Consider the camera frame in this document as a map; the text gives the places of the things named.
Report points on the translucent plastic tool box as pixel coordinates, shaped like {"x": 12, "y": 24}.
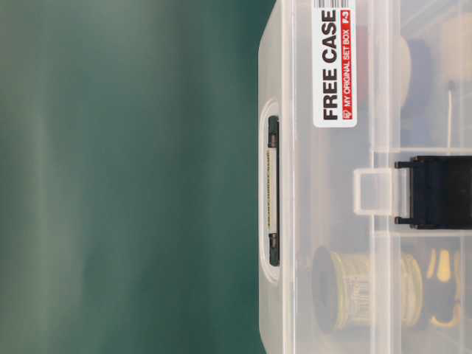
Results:
{"x": 339, "y": 188}

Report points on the yellow wire spool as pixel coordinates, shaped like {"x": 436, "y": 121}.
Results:
{"x": 341, "y": 290}

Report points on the black box latch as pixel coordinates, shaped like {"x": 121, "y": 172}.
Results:
{"x": 439, "y": 192}

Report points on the beige round spool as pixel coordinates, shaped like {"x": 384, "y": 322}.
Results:
{"x": 406, "y": 62}

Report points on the white free case label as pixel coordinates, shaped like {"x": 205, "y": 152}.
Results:
{"x": 334, "y": 64}

